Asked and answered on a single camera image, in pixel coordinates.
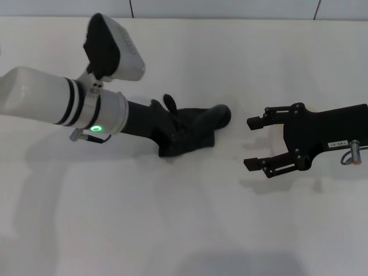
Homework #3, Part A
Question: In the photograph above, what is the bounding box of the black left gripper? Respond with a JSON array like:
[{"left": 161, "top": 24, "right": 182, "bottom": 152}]
[{"left": 120, "top": 98, "right": 188, "bottom": 158}]

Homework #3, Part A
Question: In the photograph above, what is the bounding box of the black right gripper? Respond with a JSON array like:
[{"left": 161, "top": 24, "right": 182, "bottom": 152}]
[{"left": 243, "top": 102, "right": 368, "bottom": 179}]

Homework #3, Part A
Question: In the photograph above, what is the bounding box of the dark blue rag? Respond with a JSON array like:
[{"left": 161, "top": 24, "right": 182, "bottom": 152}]
[{"left": 158, "top": 93, "right": 232, "bottom": 158}]

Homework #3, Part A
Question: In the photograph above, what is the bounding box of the left gripper connector cable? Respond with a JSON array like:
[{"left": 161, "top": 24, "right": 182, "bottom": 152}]
[{"left": 70, "top": 128, "right": 112, "bottom": 144}]

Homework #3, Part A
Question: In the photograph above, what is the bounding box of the gripper connector cable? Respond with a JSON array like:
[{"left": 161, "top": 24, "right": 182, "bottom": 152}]
[
  {"left": 70, "top": 128, "right": 112, "bottom": 144},
  {"left": 339, "top": 139, "right": 363, "bottom": 167}
]

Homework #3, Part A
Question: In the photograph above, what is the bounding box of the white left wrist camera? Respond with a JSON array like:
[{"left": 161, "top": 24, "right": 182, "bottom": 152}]
[{"left": 79, "top": 13, "right": 146, "bottom": 98}]

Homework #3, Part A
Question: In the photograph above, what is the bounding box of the right gripper connector cable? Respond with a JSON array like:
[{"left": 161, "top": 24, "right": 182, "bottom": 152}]
[{"left": 339, "top": 139, "right": 363, "bottom": 167}]

